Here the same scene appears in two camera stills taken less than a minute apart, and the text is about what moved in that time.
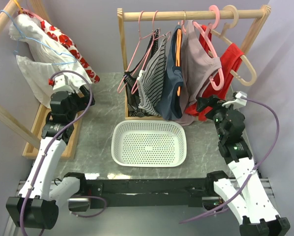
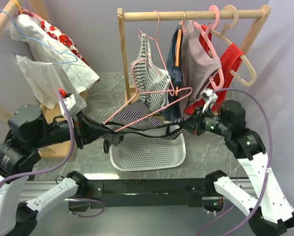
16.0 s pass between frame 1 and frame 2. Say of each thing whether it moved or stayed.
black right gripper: moved
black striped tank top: moved
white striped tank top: moved
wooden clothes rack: stayed
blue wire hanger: stayed
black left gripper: moved
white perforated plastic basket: stayed
